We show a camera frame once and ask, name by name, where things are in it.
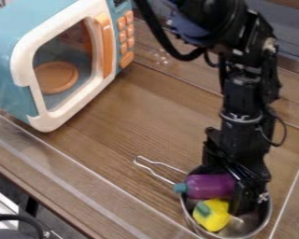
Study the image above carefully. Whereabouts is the silver pot with wire handle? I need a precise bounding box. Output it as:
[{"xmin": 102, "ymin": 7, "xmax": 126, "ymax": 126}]
[{"xmin": 134, "ymin": 156, "xmax": 272, "ymax": 239}]

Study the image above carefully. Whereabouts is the yellow toy vegetable piece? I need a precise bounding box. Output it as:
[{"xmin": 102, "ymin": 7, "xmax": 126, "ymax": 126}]
[{"xmin": 193, "ymin": 199, "xmax": 232, "ymax": 232}]

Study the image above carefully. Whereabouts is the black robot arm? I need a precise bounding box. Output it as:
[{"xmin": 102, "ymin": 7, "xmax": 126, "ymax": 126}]
[{"xmin": 170, "ymin": 0, "xmax": 281, "ymax": 216}]

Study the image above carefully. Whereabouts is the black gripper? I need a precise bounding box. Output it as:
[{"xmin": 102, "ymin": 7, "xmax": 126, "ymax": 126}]
[{"xmin": 202, "ymin": 113, "xmax": 276, "ymax": 216}]

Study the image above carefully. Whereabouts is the black cable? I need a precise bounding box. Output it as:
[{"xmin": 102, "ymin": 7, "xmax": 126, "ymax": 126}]
[{"xmin": 133, "ymin": 0, "xmax": 208, "ymax": 62}]

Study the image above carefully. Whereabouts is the clear acrylic front barrier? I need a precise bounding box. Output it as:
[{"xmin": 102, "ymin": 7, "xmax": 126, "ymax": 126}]
[{"xmin": 0, "ymin": 112, "xmax": 200, "ymax": 239}]

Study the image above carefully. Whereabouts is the purple toy eggplant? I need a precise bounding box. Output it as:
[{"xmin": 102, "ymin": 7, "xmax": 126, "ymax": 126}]
[{"xmin": 174, "ymin": 173, "xmax": 236, "ymax": 199}]

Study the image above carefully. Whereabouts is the blue toy microwave oven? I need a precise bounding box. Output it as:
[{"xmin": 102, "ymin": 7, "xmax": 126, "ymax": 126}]
[{"xmin": 0, "ymin": 0, "xmax": 135, "ymax": 132}]

